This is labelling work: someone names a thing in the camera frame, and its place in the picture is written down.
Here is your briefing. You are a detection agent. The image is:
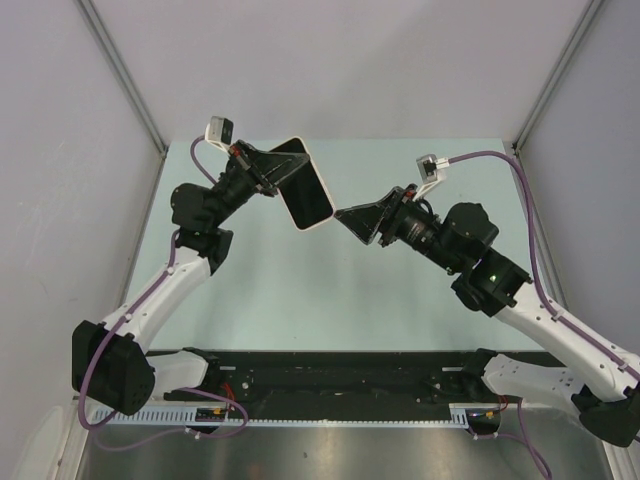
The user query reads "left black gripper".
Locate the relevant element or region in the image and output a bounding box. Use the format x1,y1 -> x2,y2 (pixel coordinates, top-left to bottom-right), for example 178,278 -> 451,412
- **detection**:
208,140 -> 311,228

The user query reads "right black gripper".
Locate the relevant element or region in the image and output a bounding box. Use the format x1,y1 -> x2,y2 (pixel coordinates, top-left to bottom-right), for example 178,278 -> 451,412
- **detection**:
334,184 -> 461,274

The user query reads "black phone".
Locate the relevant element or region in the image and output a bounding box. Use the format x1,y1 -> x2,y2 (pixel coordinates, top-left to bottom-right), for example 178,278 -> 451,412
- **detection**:
271,137 -> 335,231

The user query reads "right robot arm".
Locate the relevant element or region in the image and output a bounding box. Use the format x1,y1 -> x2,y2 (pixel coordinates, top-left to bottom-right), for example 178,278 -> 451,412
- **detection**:
335,185 -> 639,447

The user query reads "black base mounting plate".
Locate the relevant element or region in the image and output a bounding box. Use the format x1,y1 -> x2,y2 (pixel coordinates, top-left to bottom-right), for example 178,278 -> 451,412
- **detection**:
101,349 -> 584,435

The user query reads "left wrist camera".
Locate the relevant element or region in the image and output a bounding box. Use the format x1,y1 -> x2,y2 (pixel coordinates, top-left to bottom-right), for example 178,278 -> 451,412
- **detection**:
204,116 -> 234,151

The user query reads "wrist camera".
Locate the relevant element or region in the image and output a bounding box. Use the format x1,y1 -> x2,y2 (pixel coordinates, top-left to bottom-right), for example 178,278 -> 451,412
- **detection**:
204,116 -> 234,151
414,154 -> 449,201

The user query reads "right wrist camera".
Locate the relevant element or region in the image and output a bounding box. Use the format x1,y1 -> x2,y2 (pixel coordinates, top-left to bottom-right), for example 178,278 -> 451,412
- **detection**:
414,154 -> 449,201

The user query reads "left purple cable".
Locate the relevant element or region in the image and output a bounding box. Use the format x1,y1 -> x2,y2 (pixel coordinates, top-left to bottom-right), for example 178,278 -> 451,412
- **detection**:
78,136 -> 249,452

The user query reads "purple cable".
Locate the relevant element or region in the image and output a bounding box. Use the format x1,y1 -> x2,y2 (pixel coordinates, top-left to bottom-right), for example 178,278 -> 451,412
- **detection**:
78,136 -> 249,452
444,150 -> 640,476

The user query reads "right aluminium side rail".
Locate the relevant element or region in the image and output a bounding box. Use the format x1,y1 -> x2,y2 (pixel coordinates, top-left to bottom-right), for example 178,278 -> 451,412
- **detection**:
504,142 -> 567,314

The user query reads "right aluminium frame post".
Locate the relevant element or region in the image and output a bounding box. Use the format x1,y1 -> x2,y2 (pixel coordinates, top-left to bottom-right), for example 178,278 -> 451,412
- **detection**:
511,0 -> 609,156

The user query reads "aluminium frame post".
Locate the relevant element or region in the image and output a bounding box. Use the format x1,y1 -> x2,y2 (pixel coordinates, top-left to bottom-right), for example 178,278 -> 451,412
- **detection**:
73,0 -> 168,159
511,0 -> 609,156

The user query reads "aluminium front frame rail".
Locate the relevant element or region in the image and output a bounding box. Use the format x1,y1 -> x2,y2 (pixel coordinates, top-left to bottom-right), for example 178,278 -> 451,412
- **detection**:
72,364 -> 614,407

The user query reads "white slotted cable duct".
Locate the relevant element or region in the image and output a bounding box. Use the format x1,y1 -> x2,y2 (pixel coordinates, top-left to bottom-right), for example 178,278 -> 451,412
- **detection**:
92,402 -> 471,428

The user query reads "left aluminium frame post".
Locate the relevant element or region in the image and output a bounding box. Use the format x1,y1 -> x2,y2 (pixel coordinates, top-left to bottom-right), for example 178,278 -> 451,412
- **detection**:
73,0 -> 168,159

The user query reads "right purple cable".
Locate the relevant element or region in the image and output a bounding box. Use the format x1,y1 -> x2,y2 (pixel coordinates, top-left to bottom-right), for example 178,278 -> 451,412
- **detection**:
444,150 -> 640,476

